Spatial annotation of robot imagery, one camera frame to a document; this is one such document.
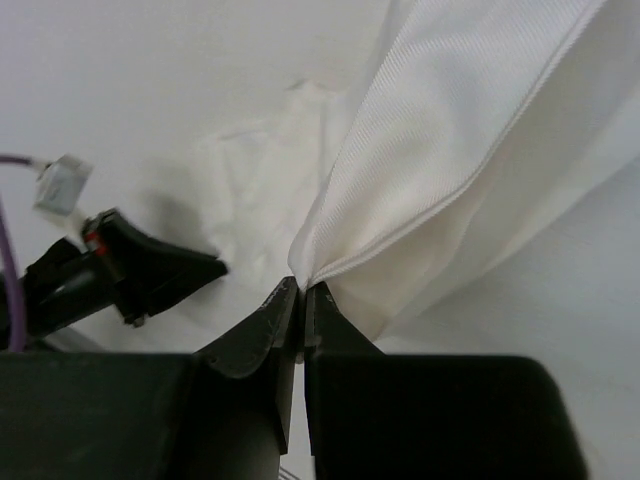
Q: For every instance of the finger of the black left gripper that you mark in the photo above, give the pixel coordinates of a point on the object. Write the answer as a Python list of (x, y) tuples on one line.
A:
[(148, 276)]

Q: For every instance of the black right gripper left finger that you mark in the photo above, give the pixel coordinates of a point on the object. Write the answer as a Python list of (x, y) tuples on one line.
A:
[(220, 413)]

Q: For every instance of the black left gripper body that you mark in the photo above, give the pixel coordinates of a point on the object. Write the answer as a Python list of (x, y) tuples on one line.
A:
[(61, 288)]

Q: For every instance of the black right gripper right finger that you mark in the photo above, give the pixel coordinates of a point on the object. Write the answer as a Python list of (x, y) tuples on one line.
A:
[(373, 415)]

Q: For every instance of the white pleated skirt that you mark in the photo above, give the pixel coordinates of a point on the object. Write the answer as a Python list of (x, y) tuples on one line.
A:
[(473, 126)]

